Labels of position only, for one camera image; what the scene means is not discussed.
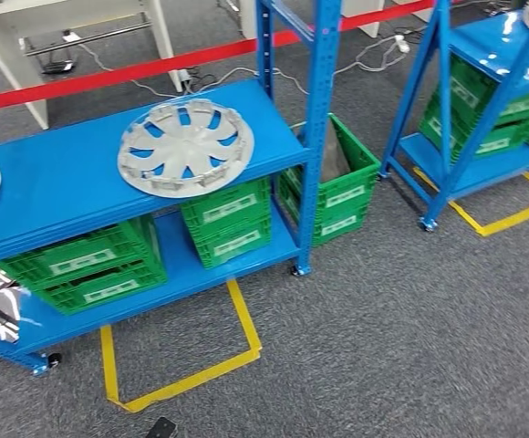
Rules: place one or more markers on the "blue metal shelf rack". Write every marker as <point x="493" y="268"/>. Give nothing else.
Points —
<point x="63" y="181"/>
<point x="447" y="90"/>

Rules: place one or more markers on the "yellow floor tape outline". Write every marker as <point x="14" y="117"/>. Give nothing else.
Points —
<point x="246" y="323"/>
<point x="502" y="225"/>

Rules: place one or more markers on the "grey sheet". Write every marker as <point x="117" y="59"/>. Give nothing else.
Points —
<point x="333" y="160"/>

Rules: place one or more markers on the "silver wheel hubcap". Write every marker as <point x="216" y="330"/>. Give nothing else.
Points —
<point x="186" y="151"/>

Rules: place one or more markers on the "white power adapter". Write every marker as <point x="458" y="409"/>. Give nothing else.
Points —
<point x="184" y="77"/>

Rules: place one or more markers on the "white desk panel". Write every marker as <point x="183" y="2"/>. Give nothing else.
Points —
<point x="360" y="15"/>
<point x="247" y="18"/>

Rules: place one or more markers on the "red barrier belt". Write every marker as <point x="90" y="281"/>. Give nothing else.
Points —
<point x="132" y="72"/>

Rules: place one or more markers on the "white power strip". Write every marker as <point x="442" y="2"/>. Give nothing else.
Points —
<point x="401" y="43"/>
<point x="70" y="36"/>

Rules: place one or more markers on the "black router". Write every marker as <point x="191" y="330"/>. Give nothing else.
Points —
<point x="57" y="65"/>

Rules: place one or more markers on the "white desk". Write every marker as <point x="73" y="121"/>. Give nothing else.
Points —
<point x="14" y="66"/>

